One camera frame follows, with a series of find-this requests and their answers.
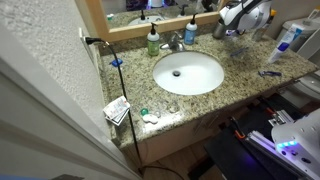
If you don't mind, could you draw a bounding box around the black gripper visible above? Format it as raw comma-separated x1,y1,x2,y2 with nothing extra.
233,28,248,36

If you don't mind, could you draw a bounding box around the brown sunscreen bottle orange cap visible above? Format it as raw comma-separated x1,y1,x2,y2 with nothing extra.
252,9,278,42

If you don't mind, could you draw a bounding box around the blue toothbrush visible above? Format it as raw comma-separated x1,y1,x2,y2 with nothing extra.
229,46,250,58

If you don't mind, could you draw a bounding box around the grey metal cup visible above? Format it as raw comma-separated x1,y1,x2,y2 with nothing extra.
212,20,228,40

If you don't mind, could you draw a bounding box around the blue soap pump bottle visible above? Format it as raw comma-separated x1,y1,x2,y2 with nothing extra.
183,13,198,46

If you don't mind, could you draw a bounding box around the blue razor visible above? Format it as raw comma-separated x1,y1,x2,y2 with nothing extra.
258,70,283,78

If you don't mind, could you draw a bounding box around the tall white tube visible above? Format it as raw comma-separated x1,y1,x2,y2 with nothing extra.
279,23,304,51

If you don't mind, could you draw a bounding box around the white oval sink basin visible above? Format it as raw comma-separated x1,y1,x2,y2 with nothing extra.
152,50,225,96

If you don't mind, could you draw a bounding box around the chrome sink faucet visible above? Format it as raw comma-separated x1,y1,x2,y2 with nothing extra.
159,30,187,53

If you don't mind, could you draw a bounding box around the white toilet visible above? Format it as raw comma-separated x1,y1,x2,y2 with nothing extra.
276,6,320,111

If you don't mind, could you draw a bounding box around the black and orange clamp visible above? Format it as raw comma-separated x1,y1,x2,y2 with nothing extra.
229,116,248,140
263,105,278,117

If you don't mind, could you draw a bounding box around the green soap pump bottle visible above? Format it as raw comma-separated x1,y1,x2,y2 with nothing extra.
146,22,161,57

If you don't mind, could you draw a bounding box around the clear round plastic lid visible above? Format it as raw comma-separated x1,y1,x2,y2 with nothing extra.
166,103,181,114

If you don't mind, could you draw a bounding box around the white contact lens case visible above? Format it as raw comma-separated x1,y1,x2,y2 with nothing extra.
142,113,160,125

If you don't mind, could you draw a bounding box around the black robot cart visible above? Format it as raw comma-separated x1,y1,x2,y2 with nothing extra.
203,94,320,180

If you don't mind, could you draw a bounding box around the light wood vanity cabinet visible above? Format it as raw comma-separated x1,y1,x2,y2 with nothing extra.
116,96,278,168

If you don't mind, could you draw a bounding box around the small blue plastic object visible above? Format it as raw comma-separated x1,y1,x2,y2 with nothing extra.
109,58,124,68

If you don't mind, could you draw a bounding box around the wood framed mirror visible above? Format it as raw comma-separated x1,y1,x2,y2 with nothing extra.
74,0,231,43

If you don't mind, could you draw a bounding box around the white paper cards stack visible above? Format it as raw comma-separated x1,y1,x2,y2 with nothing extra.
102,95,131,127

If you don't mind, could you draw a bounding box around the aluminium robot base mount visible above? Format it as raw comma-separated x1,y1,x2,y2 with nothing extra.
246,109,320,180

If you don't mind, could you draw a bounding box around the black power cable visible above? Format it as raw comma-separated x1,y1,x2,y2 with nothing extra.
84,36,186,180

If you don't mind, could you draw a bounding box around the white wall outlet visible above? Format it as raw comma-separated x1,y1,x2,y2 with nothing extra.
78,27,89,48

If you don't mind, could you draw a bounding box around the white door frame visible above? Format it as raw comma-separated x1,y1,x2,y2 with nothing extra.
0,23,141,180

